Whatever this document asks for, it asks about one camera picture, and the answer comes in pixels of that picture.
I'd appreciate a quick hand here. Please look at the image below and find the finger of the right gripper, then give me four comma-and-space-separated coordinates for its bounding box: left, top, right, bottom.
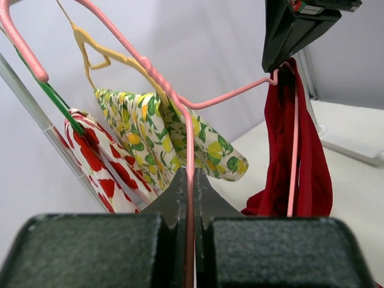
262, 0, 362, 72

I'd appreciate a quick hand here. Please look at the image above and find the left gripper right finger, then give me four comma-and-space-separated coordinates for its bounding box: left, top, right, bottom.
194, 169, 376, 287

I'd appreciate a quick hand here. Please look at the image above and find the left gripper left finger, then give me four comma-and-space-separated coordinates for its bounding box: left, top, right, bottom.
1, 169, 187, 287

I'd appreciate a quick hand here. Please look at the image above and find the red skirt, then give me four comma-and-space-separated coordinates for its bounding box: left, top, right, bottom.
242, 58, 333, 217

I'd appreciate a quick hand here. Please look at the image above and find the pink wire hanger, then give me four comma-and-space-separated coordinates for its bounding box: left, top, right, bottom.
0, 0, 300, 288

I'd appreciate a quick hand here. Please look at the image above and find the green hanger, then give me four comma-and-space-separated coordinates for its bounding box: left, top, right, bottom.
13, 46, 85, 136

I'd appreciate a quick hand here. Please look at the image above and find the yellow wooden hanger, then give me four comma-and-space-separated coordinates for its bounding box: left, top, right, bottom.
56, 1, 169, 108

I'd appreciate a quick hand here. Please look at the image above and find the red flower print garment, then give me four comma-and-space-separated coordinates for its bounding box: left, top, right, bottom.
64, 109, 158, 214

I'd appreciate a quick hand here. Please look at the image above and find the lemon print garment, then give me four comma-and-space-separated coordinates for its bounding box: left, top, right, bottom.
94, 89, 248, 190

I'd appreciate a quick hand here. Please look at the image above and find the white metal clothes rack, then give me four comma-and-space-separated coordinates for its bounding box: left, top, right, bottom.
1, 55, 383, 220

